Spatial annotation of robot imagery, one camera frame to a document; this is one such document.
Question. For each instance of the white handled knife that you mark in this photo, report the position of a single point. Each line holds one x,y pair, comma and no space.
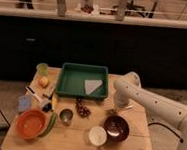
42,101

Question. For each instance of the green plastic cup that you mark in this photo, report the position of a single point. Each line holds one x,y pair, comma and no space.
42,69

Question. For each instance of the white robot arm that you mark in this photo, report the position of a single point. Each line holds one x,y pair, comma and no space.
129,87

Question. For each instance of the small metal cup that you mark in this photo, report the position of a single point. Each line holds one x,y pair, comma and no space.
66,116

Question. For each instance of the dark brown bowl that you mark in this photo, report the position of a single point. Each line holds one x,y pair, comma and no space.
116,128

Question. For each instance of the yellow banana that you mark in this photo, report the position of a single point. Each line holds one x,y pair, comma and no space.
54,102

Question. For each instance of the bunch of dark grapes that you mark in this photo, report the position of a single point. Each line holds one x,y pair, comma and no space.
81,109

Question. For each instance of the wooden cutting board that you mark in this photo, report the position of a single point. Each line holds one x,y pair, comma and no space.
44,92

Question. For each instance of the yellow apple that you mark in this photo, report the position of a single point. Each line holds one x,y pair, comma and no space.
43,81

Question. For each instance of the green cucumber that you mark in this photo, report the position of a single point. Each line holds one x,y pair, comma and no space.
49,127

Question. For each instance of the orange plastic bowl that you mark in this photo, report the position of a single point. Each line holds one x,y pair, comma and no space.
30,124

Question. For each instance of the green plastic tray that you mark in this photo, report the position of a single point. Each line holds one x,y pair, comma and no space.
73,79

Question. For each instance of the black office chair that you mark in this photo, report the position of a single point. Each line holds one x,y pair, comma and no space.
133,5

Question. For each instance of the white cloth napkin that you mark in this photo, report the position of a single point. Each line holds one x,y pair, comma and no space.
92,85

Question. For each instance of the white cup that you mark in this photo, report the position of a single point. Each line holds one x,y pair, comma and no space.
97,136

